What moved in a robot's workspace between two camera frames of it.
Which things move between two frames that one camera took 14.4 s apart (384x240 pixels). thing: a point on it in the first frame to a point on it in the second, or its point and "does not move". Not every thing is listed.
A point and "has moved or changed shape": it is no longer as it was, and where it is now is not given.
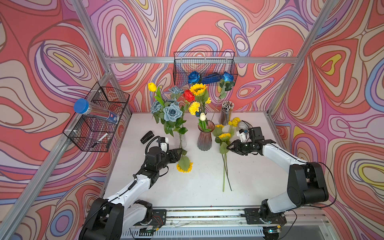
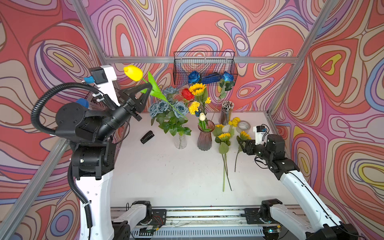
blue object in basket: (213, 78) does not move
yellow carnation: (194, 107) does not move
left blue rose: (193, 77) does not move
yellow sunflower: (185, 165) has moved or changed shape
